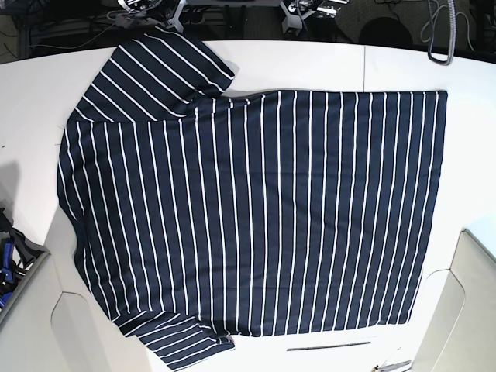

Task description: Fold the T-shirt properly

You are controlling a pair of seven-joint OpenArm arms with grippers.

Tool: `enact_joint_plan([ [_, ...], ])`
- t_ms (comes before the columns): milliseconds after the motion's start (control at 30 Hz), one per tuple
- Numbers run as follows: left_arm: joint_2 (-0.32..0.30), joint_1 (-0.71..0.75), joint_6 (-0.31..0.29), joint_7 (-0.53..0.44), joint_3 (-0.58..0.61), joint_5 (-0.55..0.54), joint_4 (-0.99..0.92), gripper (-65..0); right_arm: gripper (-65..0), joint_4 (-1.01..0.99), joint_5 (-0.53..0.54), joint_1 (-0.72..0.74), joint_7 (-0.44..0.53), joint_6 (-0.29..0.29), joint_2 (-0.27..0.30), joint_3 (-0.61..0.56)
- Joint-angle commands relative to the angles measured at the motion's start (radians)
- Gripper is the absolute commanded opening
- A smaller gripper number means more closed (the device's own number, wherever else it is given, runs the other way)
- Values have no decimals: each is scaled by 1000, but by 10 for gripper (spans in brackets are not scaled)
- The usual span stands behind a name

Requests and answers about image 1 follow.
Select navy white-striped T-shirt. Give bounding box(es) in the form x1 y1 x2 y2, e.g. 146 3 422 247
57 29 448 371

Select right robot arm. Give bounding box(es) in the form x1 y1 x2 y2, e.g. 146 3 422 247
108 0 187 33

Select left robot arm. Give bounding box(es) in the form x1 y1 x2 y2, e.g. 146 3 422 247
279 1 348 36

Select black round stool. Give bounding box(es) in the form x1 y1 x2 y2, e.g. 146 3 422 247
358 17 413 48

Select metal scissors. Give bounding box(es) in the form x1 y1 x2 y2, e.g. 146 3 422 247
371 360 412 372

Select grey chair left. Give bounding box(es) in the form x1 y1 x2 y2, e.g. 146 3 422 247
0 251 156 372

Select grey chair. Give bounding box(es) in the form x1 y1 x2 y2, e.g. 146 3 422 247
0 251 156 372
410 229 495 371

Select grey chair right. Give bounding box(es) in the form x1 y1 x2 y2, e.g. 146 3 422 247
410 229 495 371

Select grey looped cable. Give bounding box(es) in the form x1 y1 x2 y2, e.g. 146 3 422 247
420 0 474 66

